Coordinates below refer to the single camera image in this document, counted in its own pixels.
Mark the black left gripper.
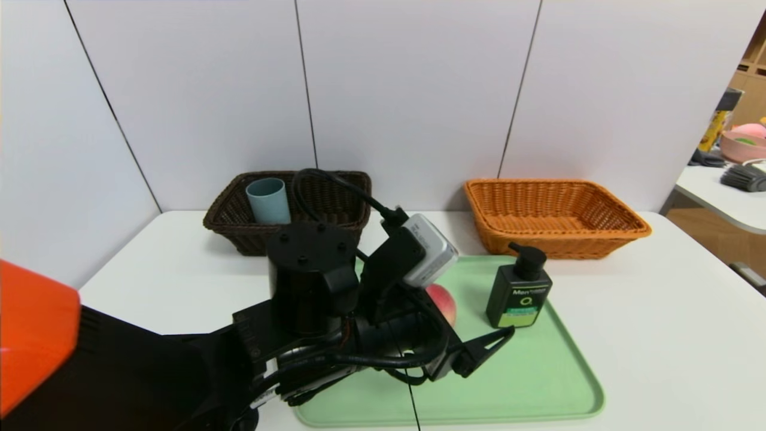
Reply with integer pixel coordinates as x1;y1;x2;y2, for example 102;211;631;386
354;283;516;383

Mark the black pump soap bottle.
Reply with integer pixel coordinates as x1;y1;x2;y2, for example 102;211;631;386
485;242;554;329

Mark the blue-grey plastic cup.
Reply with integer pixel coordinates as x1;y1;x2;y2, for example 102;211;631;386
246;178;292;226

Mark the orange wicker basket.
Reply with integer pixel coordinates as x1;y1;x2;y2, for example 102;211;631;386
464;178;653;260

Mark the dark brown wicker basket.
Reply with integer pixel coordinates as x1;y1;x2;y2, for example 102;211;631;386
203;171;373;257

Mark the light green plastic tray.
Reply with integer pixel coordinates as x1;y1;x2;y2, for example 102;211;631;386
294;256;606;428

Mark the red-yellow peach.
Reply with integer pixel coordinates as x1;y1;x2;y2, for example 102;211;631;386
425;284;458;328

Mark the white side table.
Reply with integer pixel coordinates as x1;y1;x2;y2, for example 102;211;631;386
673;162;766;235

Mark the black flat object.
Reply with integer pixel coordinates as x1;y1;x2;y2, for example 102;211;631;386
687;150;726;169

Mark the black brush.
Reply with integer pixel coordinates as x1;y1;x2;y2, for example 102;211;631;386
720;165;766;193

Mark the yellow bottle with dark cap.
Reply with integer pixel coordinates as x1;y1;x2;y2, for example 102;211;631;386
697;90;743;153

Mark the pink bowl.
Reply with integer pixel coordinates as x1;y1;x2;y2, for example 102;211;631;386
719;130;766;165

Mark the wooden shelf unit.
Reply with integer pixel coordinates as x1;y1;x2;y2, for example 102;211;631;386
726;12;766;129

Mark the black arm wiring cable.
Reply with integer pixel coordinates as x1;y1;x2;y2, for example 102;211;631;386
263;311;451;387

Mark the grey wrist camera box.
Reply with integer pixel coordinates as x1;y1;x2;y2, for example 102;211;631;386
401;214;460;289

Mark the black camera cable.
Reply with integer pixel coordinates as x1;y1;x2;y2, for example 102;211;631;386
291;168;409;233

